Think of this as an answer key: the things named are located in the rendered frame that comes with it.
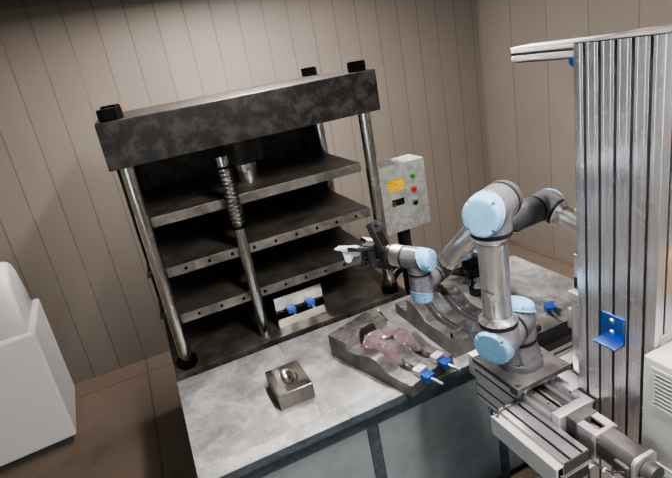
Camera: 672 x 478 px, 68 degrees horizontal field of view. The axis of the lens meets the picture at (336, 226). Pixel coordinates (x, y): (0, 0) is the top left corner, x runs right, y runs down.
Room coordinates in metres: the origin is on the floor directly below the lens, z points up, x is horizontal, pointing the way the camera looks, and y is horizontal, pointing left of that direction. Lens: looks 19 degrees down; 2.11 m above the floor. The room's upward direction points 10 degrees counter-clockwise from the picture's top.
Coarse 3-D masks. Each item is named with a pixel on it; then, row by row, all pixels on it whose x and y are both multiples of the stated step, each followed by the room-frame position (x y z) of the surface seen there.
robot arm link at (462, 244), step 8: (512, 184) 1.36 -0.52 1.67; (520, 192) 1.35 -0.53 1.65; (520, 208) 1.35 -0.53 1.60; (464, 232) 1.49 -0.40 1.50; (456, 240) 1.51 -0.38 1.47; (464, 240) 1.49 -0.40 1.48; (472, 240) 1.47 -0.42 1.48; (448, 248) 1.54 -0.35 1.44; (456, 248) 1.51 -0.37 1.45; (464, 248) 1.49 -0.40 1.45; (472, 248) 1.49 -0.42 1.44; (440, 256) 1.56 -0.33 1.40; (448, 256) 1.53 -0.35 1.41; (456, 256) 1.51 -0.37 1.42; (464, 256) 1.51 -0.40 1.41; (440, 264) 1.55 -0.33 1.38; (448, 264) 1.54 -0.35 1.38; (456, 264) 1.53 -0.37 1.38; (440, 272) 1.54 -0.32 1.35; (448, 272) 1.55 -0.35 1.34
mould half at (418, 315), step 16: (448, 288) 2.21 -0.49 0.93; (400, 304) 2.28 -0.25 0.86; (416, 304) 2.12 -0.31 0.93; (448, 304) 2.12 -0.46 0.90; (464, 304) 2.11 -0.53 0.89; (416, 320) 2.11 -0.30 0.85; (432, 320) 2.03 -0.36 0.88; (464, 320) 1.98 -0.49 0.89; (432, 336) 1.99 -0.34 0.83; (448, 336) 1.87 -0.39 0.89; (464, 352) 1.85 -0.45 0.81
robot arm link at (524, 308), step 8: (512, 296) 1.46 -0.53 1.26; (520, 296) 1.45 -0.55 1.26; (512, 304) 1.40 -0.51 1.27; (520, 304) 1.39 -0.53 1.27; (528, 304) 1.39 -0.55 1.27; (520, 312) 1.37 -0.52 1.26; (528, 312) 1.37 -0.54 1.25; (520, 320) 1.34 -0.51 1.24; (528, 320) 1.36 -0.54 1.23; (528, 328) 1.35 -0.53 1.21; (528, 336) 1.37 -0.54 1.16; (536, 336) 1.39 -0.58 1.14
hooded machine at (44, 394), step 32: (0, 288) 2.85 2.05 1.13; (0, 320) 2.79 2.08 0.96; (32, 320) 2.98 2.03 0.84; (0, 352) 2.71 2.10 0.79; (32, 352) 2.78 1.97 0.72; (0, 384) 2.69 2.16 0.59; (32, 384) 2.75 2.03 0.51; (64, 384) 3.04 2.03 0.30; (0, 416) 2.66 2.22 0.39; (32, 416) 2.72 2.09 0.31; (64, 416) 2.79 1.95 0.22; (0, 448) 2.63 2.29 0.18; (32, 448) 2.69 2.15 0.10
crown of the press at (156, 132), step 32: (352, 64) 2.56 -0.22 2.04; (224, 96) 2.51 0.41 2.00; (256, 96) 2.35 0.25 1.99; (288, 96) 2.40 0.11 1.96; (320, 96) 2.46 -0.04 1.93; (352, 96) 2.51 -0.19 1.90; (96, 128) 2.12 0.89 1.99; (128, 128) 2.16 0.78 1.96; (160, 128) 2.20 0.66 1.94; (192, 128) 2.24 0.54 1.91; (224, 128) 2.29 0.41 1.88; (256, 128) 2.34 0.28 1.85; (288, 128) 2.39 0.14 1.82; (128, 160) 2.14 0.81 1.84; (256, 160) 2.65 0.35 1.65
